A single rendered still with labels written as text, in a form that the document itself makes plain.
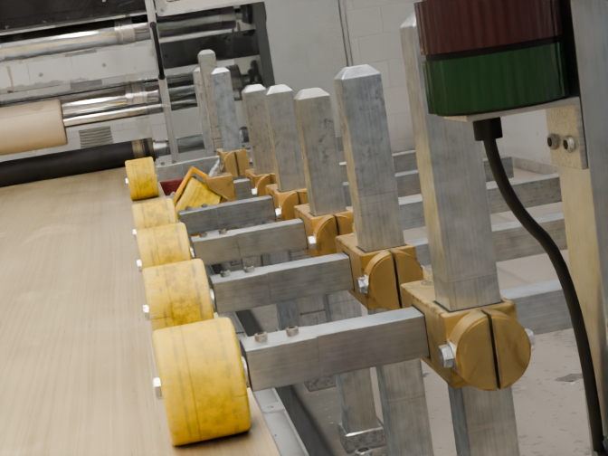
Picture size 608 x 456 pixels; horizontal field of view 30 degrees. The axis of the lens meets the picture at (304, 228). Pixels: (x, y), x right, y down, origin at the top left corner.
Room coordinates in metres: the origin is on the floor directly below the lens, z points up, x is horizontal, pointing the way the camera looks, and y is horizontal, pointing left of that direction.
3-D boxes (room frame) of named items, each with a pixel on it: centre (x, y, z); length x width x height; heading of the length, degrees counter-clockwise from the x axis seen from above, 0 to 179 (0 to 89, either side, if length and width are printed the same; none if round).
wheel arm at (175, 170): (2.27, 0.06, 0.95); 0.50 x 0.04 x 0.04; 98
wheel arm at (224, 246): (1.28, -0.08, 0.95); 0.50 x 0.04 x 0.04; 98
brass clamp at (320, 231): (1.26, -0.03, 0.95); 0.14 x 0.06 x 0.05; 8
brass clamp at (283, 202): (1.50, 0.01, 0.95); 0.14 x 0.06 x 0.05; 8
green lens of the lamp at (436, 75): (0.49, -0.09, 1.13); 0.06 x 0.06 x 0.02
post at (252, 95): (1.73, 0.04, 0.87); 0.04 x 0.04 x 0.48; 8
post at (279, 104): (1.48, 0.01, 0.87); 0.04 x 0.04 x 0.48; 8
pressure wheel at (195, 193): (1.75, 0.16, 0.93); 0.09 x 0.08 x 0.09; 98
